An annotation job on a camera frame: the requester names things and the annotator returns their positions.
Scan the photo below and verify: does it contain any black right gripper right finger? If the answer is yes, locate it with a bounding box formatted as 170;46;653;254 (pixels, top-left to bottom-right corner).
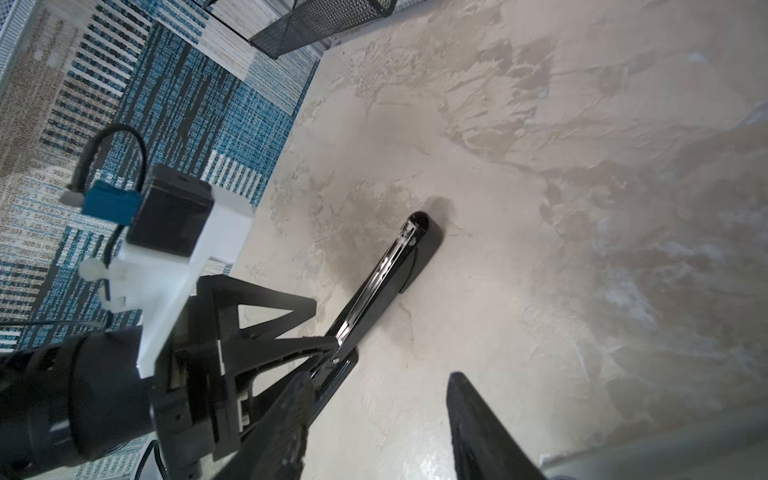
446;372;545;480

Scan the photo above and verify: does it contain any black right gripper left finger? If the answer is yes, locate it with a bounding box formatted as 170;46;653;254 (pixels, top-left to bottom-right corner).
215;373;315;480

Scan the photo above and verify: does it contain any black stapler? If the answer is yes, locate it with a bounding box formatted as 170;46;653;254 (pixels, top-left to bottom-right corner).
248;211;444;421

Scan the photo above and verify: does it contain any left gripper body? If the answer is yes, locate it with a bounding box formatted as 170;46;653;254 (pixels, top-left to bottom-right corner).
151;293;248;479

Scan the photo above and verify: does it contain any black wire shelf rack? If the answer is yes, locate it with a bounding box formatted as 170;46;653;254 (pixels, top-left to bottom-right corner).
200;0;400;60

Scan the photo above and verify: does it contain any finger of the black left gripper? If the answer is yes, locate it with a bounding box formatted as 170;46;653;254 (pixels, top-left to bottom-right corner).
222;336;338;390
196;275;317;341

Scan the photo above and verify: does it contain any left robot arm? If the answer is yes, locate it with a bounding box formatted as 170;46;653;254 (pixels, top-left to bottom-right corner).
1;275;337;479

